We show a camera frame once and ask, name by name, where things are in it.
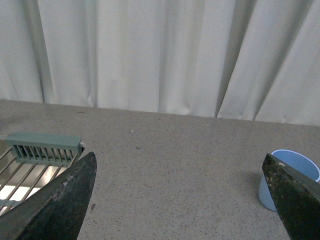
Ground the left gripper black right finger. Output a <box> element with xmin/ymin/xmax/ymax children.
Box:
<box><xmin>262</xmin><ymin>153</ymin><xmax>320</xmax><ymax>240</ymax></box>

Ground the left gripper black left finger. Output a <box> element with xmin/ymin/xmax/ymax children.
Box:
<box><xmin>0</xmin><ymin>152</ymin><xmax>97</xmax><ymax>240</ymax></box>

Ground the light blue plastic cup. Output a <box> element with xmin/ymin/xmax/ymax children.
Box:
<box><xmin>258</xmin><ymin>149</ymin><xmax>320</xmax><ymax>212</ymax></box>

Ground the green dish drying rack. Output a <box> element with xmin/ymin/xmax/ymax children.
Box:
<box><xmin>0</xmin><ymin>131</ymin><xmax>86</xmax><ymax>215</ymax></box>

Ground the white pleated curtain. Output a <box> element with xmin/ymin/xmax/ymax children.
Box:
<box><xmin>0</xmin><ymin>0</ymin><xmax>320</xmax><ymax>126</ymax></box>

